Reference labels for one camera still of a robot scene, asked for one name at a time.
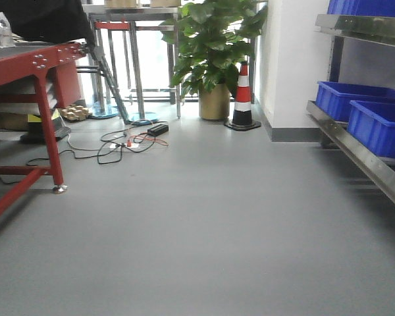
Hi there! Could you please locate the blue bin lower middle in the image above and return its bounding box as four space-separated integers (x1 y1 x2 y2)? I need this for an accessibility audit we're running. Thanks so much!
315 81 395 122

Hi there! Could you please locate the wooden blocks pile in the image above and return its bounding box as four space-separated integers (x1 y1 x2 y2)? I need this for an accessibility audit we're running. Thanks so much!
59 104 90 122

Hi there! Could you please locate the blue bin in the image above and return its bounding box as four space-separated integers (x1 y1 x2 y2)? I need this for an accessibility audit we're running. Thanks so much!
347 100 395 159
315 81 395 122

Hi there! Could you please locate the steel frame table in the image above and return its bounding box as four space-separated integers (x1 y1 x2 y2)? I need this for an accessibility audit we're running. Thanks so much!
82 1 179 125

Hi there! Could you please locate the stainless steel shelf rail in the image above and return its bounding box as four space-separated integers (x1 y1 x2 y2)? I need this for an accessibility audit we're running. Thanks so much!
307 14 395 204

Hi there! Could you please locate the black power adapter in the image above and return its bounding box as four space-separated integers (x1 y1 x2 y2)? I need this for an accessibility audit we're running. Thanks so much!
147 123 169 137

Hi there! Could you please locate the black floor cable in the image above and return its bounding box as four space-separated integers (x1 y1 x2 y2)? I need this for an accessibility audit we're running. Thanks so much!
0 120 171 185

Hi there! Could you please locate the red floor cable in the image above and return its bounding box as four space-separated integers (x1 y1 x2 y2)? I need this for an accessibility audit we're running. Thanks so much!
126 133 169 148

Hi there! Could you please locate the green potted plant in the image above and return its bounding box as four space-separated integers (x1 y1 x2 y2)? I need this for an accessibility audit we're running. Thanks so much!
162 0 268 97

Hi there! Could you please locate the gold plant pot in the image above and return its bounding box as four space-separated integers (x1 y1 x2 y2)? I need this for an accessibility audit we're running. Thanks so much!
199 84 230 121

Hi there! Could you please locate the black cloth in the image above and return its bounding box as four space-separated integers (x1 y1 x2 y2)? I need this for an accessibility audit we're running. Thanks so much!
0 0 95 47

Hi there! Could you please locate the red metal table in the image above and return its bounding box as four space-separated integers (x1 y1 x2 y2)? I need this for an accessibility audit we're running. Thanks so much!
0 41 90 228

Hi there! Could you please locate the blue bin lower right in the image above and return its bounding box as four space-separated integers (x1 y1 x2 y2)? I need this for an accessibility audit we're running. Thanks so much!
347 100 395 159

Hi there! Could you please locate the orange white traffic cone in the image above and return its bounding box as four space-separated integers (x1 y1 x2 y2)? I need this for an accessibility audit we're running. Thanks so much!
224 61 261 131

